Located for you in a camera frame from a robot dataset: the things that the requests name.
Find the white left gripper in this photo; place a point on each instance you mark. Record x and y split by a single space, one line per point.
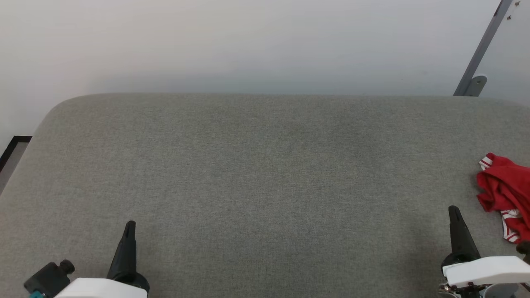
103 289

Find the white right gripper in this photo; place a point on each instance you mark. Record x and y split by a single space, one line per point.
488 270

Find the red and white shirt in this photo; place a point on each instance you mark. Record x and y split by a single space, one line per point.
507 188

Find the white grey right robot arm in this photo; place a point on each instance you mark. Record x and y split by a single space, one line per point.
497 291

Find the black baseboard strip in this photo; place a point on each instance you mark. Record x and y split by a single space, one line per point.
12 150

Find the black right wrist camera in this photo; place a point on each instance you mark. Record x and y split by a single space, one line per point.
525 250

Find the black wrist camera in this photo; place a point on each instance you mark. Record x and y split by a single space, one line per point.
49 277
525 250

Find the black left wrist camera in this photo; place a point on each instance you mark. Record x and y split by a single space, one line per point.
49 277

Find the grey metal post bracket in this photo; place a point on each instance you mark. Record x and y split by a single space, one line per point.
477 85

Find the grey metal post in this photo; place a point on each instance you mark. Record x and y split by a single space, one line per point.
482 45

